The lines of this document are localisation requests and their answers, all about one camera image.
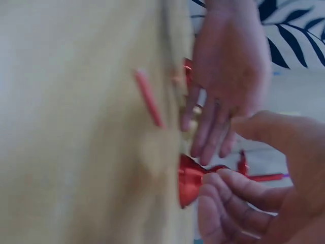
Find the shiny red ribbon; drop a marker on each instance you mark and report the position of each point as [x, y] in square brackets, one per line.
[190, 183]

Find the pink stick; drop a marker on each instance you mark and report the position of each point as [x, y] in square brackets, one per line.
[149, 99]

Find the small red ribbon piece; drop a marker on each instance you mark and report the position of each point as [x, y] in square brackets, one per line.
[188, 72]

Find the person's left fingers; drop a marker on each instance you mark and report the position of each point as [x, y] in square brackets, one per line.
[205, 127]

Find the person's right hand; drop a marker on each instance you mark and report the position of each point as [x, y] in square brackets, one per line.
[292, 203]

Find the person's left hand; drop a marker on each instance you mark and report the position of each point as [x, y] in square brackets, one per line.
[228, 56]

